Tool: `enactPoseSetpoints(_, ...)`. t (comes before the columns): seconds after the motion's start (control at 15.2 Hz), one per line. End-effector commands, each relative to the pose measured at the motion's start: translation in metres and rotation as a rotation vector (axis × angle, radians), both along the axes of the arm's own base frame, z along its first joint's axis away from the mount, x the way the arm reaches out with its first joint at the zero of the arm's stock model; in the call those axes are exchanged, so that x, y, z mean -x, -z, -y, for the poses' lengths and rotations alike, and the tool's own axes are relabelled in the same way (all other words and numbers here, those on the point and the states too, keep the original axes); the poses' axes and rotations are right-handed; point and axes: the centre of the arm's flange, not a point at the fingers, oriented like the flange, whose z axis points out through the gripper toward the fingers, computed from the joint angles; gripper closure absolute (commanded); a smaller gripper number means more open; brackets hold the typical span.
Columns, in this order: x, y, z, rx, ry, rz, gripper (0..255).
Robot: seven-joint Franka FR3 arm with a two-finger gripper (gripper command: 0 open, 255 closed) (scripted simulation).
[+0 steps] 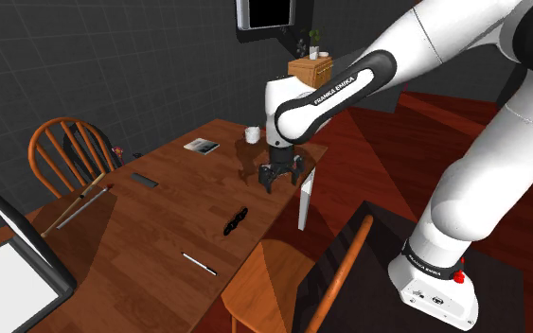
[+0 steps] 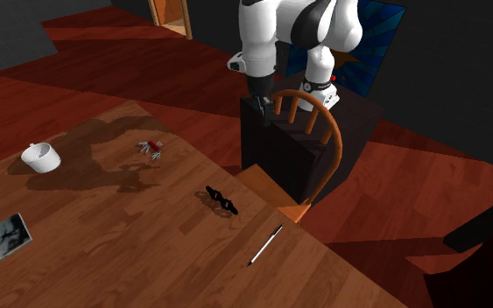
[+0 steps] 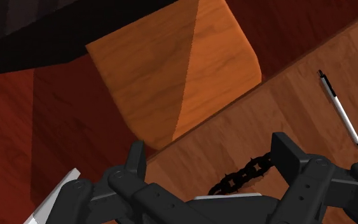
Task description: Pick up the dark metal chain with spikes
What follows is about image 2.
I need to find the orange wooden chair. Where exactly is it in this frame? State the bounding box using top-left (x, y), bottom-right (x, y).
top-left (234, 88), bottom-right (344, 226)

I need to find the wooden door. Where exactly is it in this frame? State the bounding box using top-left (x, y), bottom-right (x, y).
top-left (147, 0), bottom-right (194, 41)

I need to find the red pocket knife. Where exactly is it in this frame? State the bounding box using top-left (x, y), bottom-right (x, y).
top-left (137, 139), bottom-right (165, 164)

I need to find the white black pen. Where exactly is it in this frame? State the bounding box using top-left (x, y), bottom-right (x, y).
top-left (245, 222), bottom-right (285, 268)

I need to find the dark robot stand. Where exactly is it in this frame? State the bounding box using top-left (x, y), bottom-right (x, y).
top-left (240, 71), bottom-right (384, 206)

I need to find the brown wooden table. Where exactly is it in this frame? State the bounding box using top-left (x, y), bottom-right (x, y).
top-left (0, 99), bottom-right (410, 308)

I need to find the white cup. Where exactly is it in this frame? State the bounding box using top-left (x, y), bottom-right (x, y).
top-left (20, 142), bottom-right (62, 174)

